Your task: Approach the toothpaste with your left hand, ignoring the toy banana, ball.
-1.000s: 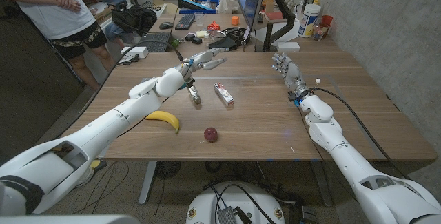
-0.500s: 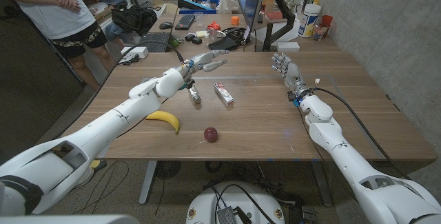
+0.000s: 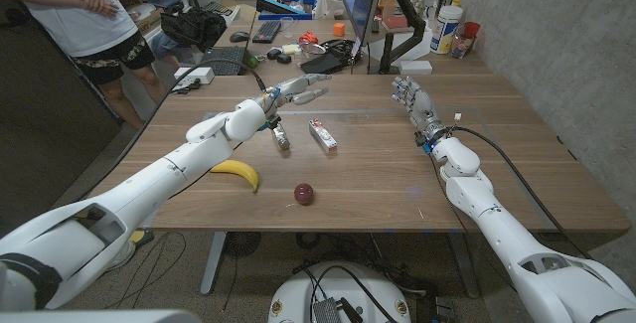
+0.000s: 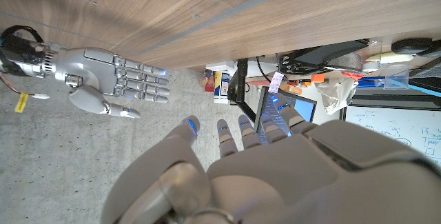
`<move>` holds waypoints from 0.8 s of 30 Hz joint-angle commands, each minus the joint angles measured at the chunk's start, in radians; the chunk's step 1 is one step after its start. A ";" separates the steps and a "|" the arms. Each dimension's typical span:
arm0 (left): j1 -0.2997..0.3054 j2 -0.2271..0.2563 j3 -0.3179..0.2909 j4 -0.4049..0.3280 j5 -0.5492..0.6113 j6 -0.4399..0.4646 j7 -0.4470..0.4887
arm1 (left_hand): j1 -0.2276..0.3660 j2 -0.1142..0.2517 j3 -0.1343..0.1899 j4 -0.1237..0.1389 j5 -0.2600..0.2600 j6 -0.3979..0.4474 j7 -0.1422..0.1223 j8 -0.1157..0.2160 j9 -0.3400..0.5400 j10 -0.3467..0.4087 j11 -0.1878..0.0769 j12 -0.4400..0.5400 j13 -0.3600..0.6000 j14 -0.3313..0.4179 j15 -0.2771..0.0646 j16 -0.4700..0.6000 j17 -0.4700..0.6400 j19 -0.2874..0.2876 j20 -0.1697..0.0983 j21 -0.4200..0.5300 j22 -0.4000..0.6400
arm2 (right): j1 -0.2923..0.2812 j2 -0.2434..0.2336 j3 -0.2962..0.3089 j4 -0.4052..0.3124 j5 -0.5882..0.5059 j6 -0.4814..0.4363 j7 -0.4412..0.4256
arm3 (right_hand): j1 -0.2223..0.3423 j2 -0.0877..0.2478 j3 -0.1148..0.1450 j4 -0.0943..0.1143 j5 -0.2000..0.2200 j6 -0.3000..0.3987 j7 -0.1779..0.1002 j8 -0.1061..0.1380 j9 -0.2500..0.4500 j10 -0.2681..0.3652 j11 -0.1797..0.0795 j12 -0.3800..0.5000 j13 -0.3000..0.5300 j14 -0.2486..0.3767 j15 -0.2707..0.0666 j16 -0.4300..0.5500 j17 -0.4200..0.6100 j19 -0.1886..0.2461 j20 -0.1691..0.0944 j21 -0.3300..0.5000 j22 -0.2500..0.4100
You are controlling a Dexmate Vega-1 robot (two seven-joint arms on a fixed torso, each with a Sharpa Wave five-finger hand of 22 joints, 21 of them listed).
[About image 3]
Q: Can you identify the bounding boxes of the person in white shirt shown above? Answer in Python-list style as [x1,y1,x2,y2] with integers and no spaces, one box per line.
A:
[0,0,168,130]

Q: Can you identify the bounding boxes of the yellow toy banana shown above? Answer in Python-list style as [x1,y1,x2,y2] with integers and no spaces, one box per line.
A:
[208,159,261,195]

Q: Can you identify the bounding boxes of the blue storage bin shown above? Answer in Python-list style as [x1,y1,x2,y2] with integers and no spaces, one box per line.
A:
[255,0,318,21]

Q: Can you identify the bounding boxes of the black floor fan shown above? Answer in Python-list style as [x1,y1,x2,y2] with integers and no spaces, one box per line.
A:
[224,232,262,258]

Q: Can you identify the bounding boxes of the white power strip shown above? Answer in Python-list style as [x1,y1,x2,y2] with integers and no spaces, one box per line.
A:
[173,67,216,87]

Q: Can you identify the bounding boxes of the clear glass with items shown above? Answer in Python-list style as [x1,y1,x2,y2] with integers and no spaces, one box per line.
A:
[450,32,476,60]

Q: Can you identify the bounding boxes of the black tablet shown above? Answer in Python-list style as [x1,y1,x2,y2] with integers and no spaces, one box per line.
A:
[299,53,344,76]

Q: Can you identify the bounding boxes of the white red toothpaste box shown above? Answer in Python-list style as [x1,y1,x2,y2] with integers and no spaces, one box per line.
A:
[307,117,339,154]

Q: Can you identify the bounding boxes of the white robot torso base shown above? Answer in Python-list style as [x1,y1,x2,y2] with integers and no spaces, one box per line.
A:
[267,261,412,323]

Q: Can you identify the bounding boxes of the dark red ball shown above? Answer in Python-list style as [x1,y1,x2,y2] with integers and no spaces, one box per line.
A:
[293,183,315,206]

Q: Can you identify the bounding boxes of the flat white box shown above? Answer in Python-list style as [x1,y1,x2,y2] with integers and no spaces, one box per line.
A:
[398,60,434,76]

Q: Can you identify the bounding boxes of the black keyboard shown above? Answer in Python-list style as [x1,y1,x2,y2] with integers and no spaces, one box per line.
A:
[251,19,283,45]

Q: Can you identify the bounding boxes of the computer monitor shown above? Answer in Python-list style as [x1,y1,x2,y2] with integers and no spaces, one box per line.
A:
[342,0,388,48]

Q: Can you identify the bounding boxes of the black laptop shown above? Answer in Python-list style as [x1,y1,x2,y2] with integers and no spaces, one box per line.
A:
[197,45,248,77]

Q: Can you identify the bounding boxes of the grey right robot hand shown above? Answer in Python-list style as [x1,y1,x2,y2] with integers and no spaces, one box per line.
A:
[391,75,448,143]

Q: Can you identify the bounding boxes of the white labelled canister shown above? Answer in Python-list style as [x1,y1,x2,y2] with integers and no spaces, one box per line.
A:
[429,5,464,56]

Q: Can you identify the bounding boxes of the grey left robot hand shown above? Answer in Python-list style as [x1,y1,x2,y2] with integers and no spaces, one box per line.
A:
[260,73,333,115]

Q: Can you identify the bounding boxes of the grey table leg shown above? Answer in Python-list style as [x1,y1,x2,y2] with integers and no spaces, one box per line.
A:
[200,231,228,296]
[446,232,481,299]

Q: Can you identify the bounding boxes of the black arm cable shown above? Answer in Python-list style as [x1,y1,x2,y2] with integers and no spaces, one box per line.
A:
[74,58,267,203]
[449,124,592,259]

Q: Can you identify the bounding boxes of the black headphones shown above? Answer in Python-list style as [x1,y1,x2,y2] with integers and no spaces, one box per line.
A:
[321,38,362,66]

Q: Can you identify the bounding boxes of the clear glass bowl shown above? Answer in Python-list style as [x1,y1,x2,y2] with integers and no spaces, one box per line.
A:
[299,41,327,60]

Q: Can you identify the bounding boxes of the black bag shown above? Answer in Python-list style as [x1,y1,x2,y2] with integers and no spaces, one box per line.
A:
[159,8,229,52]

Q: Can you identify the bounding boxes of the crumpled silver can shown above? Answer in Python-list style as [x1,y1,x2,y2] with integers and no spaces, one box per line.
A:
[270,122,291,151]

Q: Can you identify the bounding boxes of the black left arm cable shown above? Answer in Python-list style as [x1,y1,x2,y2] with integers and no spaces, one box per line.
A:
[74,58,267,203]

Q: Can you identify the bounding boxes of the white yellow sneaker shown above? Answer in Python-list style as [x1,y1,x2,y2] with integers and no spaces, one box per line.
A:
[106,230,155,272]

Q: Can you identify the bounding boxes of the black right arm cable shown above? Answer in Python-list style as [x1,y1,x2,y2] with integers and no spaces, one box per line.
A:
[449,124,592,259]

